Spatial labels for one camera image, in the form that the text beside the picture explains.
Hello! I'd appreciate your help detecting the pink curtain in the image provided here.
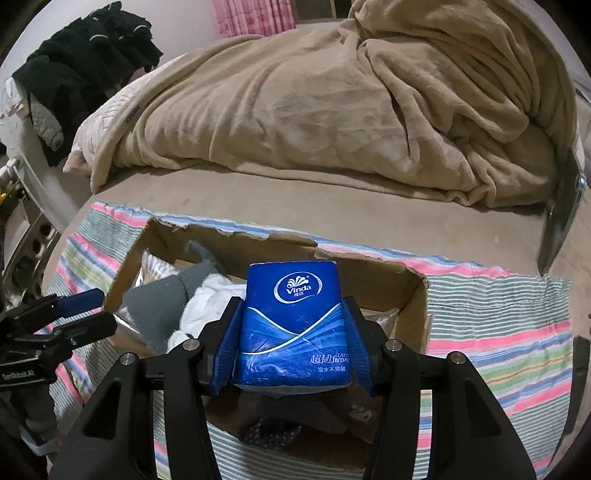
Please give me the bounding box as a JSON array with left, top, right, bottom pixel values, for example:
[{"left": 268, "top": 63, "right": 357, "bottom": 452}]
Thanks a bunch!
[{"left": 212, "top": 0, "right": 296, "bottom": 38}]

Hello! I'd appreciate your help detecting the white sock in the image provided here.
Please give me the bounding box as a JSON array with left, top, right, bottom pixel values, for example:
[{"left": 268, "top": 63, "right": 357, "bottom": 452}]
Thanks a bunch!
[{"left": 167, "top": 273, "right": 246, "bottom": 351}]

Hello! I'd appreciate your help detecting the tan fleece blanket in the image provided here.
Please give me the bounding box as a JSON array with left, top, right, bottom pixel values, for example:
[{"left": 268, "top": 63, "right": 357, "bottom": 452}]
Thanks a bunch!
[{"left": 64, "top": 1, "right": 578, "bottom": 208}]

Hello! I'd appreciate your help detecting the grey sock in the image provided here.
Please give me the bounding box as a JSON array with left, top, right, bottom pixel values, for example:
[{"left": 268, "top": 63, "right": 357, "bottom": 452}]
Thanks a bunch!
[{"left": 117, "top": 240, "right": 222, "bottom": 354}]

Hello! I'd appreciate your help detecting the bag of cotton swabs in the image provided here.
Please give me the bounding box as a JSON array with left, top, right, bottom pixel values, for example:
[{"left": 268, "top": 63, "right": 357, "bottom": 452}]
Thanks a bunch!
[{"left": 132, "top": 250, "right": 179, "bottom": 288}]

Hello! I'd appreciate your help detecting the clear bag with snacks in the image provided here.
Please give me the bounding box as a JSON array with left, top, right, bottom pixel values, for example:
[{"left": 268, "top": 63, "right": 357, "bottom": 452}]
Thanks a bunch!
[{"left": 362, "top": 308, "right": 400, "bottom": 338}]

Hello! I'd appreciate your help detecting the dark patterned sock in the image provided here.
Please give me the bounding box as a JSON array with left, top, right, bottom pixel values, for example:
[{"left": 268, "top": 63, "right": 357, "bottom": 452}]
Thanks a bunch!
[{"left": 238, "top": 392, "right": 348, "bottom": 451}]

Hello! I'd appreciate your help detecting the brown cardboard box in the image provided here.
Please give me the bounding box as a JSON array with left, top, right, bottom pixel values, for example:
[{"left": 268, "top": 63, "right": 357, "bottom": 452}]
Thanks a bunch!
[{"left": 105, "top": 219, "right": 431, "bottom": 469}]

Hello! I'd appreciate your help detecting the white shoe rack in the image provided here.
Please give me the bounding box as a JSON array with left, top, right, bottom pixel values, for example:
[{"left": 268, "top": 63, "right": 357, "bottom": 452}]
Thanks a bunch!
[{"left": 1, "top": 158, "right": 60, "bottom": 308}]

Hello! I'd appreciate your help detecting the striped colourful towel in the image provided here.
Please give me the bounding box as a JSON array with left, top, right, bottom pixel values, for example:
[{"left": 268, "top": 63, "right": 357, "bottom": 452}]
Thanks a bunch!
[{"left": 44, "top": 201, "right": 573, "bottom": 479}]

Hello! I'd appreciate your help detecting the black flat device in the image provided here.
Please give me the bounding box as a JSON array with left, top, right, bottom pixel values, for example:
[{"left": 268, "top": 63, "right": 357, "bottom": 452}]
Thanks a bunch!
[{"left": 563, "top": 336, "right": 590, "bottom": 437}]

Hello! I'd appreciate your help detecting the black clothes pile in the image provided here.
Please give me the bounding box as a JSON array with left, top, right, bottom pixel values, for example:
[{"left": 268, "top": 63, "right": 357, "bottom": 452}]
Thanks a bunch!
[{"left": 12, "top": 1, "right": 162, "bottom": 167}]

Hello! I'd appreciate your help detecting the blue Vinda tissue pack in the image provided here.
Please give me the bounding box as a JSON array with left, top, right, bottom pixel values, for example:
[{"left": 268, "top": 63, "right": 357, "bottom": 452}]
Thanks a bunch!
[{"left": 233, "top": 261, "right": 352, "bottom": 396}]

